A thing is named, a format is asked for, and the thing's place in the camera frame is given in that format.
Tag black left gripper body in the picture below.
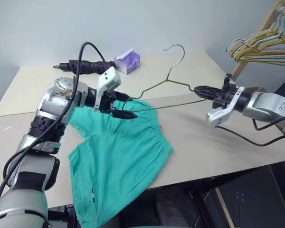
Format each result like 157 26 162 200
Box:
99 89 117 115

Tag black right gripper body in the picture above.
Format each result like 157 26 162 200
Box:
212 74 238 110

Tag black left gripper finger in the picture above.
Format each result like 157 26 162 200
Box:
112 109 137 120
114 92 134 102

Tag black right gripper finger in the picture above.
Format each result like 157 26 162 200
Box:
197 93 220 101
194 85 222 95

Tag green shorts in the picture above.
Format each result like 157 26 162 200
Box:
67 99 175 227

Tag purple tissue pack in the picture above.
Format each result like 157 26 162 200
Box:
114 47 142 76

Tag black folded umbrella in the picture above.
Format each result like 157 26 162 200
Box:
52 59 116 77

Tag wooden clothes rack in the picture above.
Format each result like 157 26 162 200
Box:
231 0 285 83

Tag black case under table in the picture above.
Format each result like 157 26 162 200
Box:
199 163 285 228

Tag dark rounded shape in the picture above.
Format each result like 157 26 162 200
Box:
156 194 179 228

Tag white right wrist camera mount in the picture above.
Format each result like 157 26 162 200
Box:
206 86 246 128

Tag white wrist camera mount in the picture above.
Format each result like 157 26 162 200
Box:
206 86 246 128
94 66 122 112

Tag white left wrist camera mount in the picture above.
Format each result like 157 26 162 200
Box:
94 66 122 112

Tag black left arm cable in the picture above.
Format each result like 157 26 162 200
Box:
0 41 111 214

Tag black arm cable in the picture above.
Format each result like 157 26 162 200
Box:
0 41 111 214
215 117 285 146

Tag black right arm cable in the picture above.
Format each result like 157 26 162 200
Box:
215 117 285 146

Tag yellow wire hanger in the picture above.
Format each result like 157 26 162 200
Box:
232 35 285 63

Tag pale green wire hanger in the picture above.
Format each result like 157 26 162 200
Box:
237 14 285 48

